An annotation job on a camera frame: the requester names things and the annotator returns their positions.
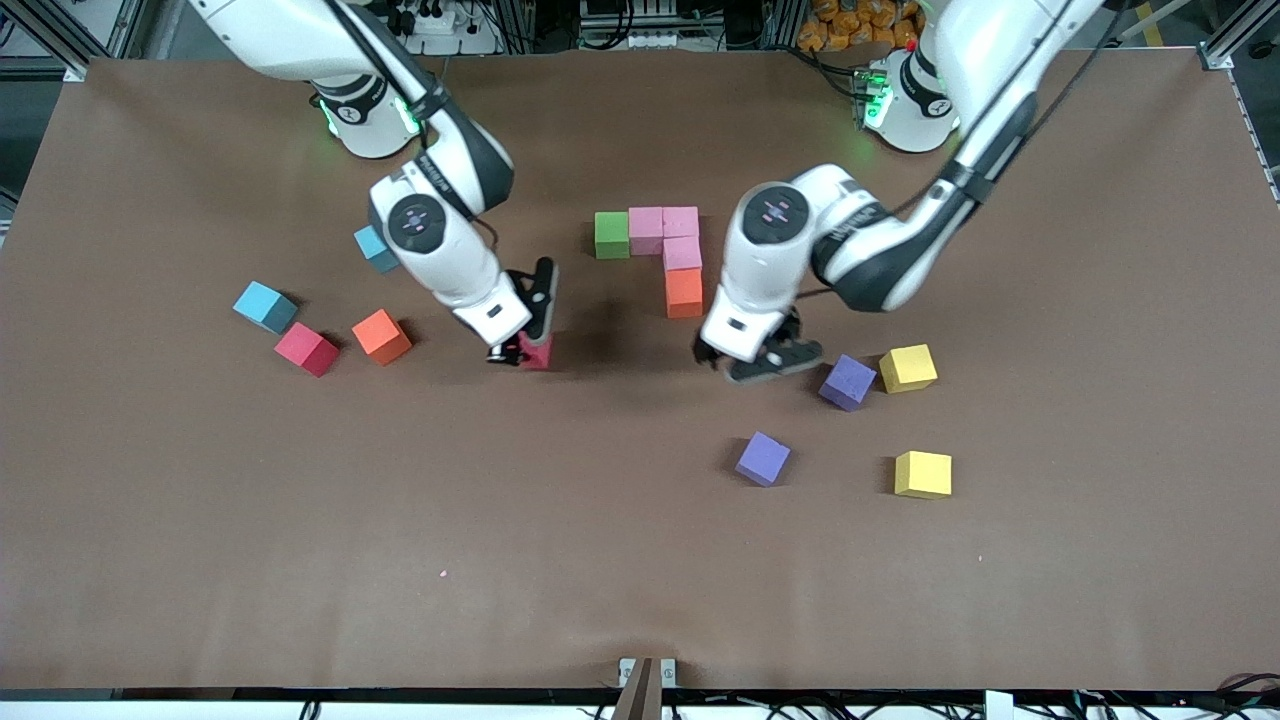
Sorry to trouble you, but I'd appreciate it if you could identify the aluminium frame profile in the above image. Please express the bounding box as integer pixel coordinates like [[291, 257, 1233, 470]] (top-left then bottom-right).
[[1195, 0, 1280, 71], [20, 0, 151, 83]]

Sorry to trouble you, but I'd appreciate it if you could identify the small metal bracket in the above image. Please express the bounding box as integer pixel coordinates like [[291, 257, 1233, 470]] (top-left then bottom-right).
[[618, 657, 678, 689]]

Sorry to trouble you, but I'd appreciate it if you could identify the yellow foam block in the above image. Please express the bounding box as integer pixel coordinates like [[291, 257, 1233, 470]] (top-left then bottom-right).
[[878, 343, 939, 395], [893, 450, 953, 500]]

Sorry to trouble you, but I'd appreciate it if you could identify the white ribbed device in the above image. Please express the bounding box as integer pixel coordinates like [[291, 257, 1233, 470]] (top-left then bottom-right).
[[578, 0, 683, 51]]

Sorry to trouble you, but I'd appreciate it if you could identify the orange snack bag pile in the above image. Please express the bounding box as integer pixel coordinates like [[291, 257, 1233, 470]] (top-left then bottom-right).
[[797, 0, 926, 53]]

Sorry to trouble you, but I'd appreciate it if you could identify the purple foam block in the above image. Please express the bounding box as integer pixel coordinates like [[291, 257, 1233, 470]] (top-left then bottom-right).
[[818, 353, 878, 413], [735, 431, 792, 488]]

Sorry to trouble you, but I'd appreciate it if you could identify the green foam block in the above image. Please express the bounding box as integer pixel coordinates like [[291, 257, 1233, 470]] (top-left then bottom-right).
[[594, 211, 631, 261]]

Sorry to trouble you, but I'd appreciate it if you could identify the white power strip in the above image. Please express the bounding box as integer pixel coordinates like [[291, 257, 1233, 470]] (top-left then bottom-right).
[[385, 0, 501, 57]]

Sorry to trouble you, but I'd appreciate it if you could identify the blue foam block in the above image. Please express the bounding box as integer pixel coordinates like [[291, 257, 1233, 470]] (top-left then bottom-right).
[[232, 280, 300, 335], [353, 225, 401, 275]]

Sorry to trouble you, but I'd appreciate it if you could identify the grey metal rod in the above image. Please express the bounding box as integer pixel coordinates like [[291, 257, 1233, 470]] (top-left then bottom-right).
[[1120, 0, 1201, 46]]

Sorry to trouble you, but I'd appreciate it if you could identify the orange foam block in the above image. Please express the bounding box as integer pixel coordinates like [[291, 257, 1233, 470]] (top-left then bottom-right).
[[666, 268, 704, 320], [351, 308, 414, 367]]

